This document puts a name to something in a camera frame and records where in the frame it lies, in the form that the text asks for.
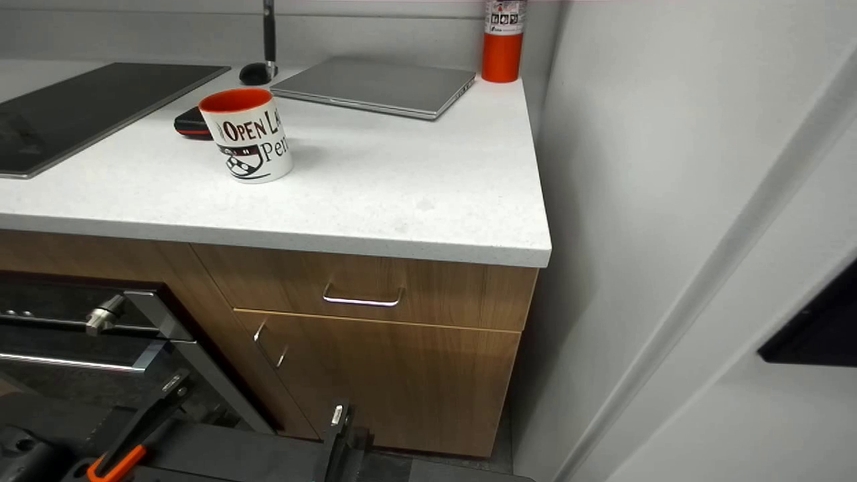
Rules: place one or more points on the cabinet drawer front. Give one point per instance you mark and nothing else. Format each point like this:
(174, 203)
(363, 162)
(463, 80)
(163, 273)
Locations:
(463, 294)

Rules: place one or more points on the kitchen base cabinet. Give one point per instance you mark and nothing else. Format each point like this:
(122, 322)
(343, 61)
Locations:
(403, 383)

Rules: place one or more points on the grey closed laptop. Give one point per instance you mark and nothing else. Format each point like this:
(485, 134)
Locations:
(375, 85)

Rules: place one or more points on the orange and white mug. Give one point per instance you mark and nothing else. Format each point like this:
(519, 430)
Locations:
(256, 143)

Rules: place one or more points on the black computer mouse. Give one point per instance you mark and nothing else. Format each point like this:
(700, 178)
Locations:
(258, 72)

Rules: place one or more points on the black case with red rim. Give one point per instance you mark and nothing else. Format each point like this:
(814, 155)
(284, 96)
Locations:
(187, 124)

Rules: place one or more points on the black induction cooktop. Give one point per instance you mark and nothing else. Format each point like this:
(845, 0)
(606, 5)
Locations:
(89, 108)

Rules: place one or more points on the black wall-mounted panel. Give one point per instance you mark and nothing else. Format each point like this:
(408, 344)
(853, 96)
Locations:
(817, 335)

